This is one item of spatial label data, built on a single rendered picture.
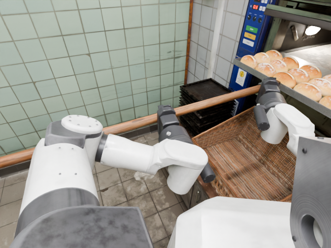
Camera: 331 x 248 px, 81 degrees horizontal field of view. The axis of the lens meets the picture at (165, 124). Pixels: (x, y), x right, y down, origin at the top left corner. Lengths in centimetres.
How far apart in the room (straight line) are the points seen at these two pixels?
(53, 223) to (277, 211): 21
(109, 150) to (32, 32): 138
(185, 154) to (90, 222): 28
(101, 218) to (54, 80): 167
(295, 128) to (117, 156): 46
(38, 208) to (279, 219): 24
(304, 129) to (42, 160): 60
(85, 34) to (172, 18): 72
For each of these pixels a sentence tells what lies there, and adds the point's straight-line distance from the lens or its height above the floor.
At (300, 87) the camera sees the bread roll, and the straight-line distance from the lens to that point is 91.
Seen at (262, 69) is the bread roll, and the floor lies 121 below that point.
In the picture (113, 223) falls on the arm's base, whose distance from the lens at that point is 21.
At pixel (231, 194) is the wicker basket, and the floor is 70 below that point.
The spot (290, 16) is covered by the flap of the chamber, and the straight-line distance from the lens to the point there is 107.
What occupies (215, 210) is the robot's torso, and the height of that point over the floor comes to 140.
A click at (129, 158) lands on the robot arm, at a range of 44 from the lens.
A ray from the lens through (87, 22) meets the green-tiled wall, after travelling 170.
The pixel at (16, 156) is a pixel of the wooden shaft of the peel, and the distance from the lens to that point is 65.
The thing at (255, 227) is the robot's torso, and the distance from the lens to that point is 21.
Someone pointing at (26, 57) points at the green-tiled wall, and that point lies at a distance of 178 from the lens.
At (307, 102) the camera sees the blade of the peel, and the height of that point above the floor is 119.
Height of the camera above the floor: 158
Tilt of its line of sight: 40 degrees down
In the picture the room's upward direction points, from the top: straight up
